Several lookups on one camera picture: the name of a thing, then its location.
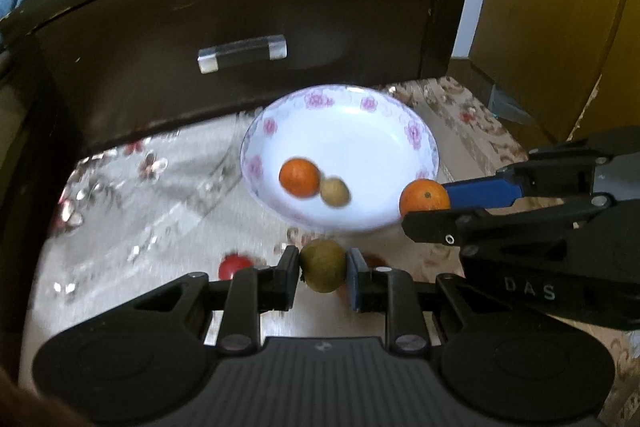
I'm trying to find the red cherry tomato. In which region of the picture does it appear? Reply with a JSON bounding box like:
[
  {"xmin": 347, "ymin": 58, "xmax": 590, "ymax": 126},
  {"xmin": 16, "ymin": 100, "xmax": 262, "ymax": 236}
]
[{"xmin": 218, "ymin": 255, "xmax": 253, "ymax": 281}]

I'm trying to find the silver drawer handle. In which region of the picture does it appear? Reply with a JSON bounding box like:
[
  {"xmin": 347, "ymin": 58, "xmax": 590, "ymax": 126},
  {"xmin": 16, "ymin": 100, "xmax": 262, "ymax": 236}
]
[{"xmin": 197, "ymin": 34, "xmax": 289, "ymax": 74}]

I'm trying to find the yellow wooden wardrobe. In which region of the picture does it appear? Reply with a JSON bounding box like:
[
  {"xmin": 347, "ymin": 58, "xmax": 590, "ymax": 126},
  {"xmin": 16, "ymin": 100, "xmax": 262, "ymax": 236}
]
[{"xmin": 470, "ymin": 0, "xmax": 640, "ymax": 148}]

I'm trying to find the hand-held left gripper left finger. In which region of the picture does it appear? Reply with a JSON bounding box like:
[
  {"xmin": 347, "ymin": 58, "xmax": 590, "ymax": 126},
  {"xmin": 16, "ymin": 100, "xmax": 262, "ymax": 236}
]
[{"xmin": 132, "ymin": 246, "xmax": 301, "ymax": 354}]

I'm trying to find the white floral plate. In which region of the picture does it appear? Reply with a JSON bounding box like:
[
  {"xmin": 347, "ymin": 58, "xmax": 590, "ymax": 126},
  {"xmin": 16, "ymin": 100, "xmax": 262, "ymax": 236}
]
[{"xmin": 239, "ymin": 84, "xmax": 442, "ymax": 235}]

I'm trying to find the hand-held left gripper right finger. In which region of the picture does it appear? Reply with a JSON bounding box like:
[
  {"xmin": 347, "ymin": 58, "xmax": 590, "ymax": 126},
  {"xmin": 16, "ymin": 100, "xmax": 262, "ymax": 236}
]
[{"xmin": 347, "ymin": 248, "xmax": 503, "ymax": 355}]

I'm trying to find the beige floral cloth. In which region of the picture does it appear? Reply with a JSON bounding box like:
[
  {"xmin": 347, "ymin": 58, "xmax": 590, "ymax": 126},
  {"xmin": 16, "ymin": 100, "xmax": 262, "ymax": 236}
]
[{"xmin": 20, "ymin": 77, "xmax": 640, "ymax": 427}]

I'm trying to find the small orange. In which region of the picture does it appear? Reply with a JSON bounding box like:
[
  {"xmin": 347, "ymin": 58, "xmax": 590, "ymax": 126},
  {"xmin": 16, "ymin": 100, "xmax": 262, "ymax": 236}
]
[
  {"xmin": 398, "ymin": 179, "xmax": 452, "ymax": 219},
  {"xmin": 278, "ymin": 158, "xmax": 322, "ymax": 199}
]

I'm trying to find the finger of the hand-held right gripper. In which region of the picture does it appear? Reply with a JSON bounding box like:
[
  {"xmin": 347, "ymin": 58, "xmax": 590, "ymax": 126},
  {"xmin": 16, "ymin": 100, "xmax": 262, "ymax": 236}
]
[
  {"xmin": 401, "ymin": 193, "xmax": 617, "ymax": 249},
  {"xmin": 442, "ymin": 137, "xmax": 618, "ymax": 209}
]

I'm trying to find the brown longan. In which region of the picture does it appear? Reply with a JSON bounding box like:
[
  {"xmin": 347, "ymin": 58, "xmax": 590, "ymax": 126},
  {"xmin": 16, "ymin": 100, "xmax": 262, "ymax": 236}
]
[
  {"xmin": 319, "ymin": 177, "xmax": 352, "ymax": 208},
  {"xmin": 298, "ymin": 238, "xmax": 348, "ymax": 294}
]

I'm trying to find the dark wooden drawer front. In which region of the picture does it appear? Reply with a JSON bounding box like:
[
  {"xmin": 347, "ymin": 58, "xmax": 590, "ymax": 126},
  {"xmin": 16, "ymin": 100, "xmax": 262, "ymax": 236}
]
[{"xmin": 37, "ymin": 0, "xmax": 441, "ymax": 130}]

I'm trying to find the blue packet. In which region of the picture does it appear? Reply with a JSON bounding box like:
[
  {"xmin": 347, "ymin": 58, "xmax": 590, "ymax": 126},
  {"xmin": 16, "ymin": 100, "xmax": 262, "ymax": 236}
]
[{"xmin": 487, "ymin": 82, "xmax": 538, "ymax": 128}]

